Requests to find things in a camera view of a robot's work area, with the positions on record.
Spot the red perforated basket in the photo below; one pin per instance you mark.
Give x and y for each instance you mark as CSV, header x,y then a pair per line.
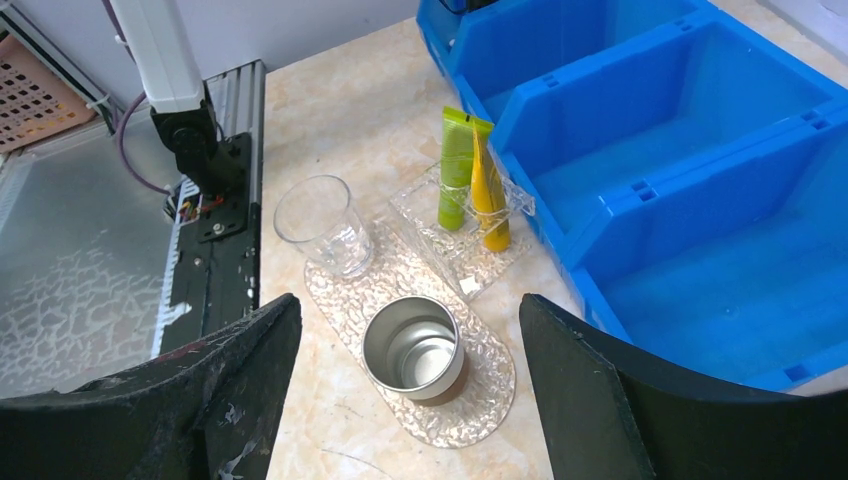
x,y
35,103

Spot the clear textured square tray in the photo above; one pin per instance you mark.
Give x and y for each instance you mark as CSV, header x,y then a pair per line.
x,y
459,256

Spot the orange yellow small tube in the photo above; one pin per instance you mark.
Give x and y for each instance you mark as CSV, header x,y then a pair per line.
x,y
487,195

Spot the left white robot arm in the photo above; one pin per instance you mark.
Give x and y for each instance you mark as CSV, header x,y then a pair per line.
x,y
181,108

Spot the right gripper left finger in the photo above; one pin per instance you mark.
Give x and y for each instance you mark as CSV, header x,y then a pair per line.
x,y
210,409

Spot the blue divided plastic bin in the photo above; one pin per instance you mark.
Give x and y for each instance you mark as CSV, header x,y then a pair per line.
x,y
689,176

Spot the yellow green tube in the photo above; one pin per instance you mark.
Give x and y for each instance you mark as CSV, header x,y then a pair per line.
x,y
456,159

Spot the clear glass cup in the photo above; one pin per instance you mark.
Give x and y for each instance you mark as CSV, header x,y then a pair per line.
x,y
318,216

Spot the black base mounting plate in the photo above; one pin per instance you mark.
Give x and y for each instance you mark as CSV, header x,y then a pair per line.
x,y
212,273

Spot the clear textured oval tray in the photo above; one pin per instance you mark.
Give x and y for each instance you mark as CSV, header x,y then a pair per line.
x,y
396,271

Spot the aluminium frame rail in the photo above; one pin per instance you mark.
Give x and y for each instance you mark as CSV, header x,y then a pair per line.
x,y
238,97

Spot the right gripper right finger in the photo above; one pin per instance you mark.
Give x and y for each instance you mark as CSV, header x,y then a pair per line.
x,y
610,410

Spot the silver metal cup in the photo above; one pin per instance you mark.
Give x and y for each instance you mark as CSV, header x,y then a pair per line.
x,y
412,346

